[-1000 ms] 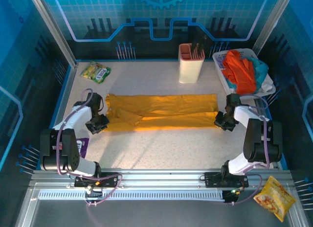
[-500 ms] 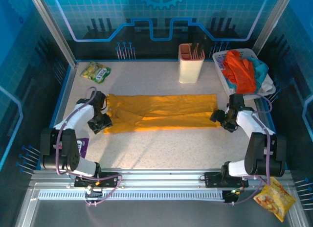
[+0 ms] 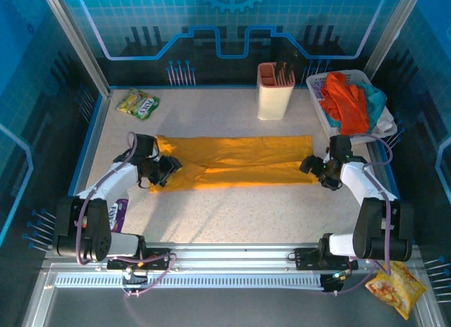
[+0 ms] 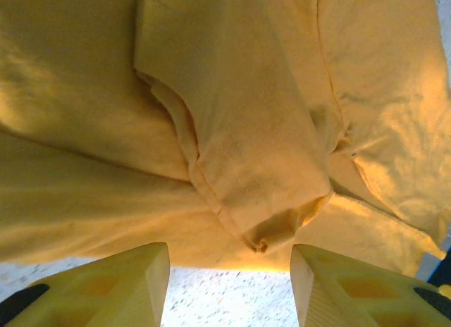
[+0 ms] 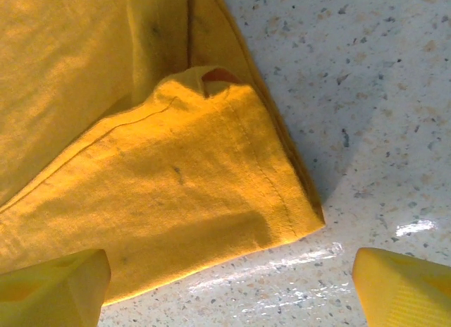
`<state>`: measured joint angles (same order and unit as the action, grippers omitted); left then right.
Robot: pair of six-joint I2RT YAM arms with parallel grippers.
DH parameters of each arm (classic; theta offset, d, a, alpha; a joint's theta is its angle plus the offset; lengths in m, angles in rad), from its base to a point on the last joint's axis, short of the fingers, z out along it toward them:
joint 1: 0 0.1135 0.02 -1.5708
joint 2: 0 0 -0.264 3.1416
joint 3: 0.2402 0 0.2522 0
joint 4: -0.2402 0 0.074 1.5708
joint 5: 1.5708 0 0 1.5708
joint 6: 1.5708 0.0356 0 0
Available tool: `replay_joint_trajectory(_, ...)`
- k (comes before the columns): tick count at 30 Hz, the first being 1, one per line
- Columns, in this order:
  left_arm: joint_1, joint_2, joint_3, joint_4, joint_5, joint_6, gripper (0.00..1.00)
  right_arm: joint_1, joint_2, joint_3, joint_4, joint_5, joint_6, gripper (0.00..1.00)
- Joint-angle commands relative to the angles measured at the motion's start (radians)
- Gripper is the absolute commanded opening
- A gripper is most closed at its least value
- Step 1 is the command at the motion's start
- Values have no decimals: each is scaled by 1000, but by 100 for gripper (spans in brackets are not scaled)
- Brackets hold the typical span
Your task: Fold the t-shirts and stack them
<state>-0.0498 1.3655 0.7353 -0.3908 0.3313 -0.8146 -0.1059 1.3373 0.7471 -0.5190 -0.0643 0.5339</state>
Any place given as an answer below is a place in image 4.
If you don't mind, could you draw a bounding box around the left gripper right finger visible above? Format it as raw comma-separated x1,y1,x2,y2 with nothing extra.
290,243,451,327

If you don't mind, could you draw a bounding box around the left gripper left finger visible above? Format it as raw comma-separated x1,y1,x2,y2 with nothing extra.
0,241,171,327

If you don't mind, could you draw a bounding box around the yellow t-shirt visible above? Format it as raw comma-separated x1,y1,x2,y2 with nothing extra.
0,0,451,278

